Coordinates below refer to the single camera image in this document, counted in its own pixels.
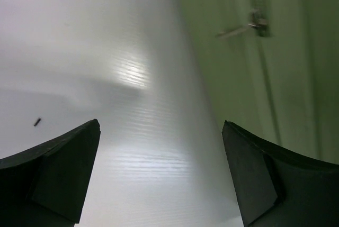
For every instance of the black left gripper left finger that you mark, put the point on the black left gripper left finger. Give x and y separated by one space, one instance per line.
47 185

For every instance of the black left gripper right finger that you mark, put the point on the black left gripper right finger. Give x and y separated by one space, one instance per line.
278 187

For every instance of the green suitcase blue lining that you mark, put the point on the green suitcase blue lining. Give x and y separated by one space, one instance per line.
283 88

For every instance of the metal suitcase zipper pull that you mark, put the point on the metal suitcase zipper pull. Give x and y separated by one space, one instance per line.
257 22

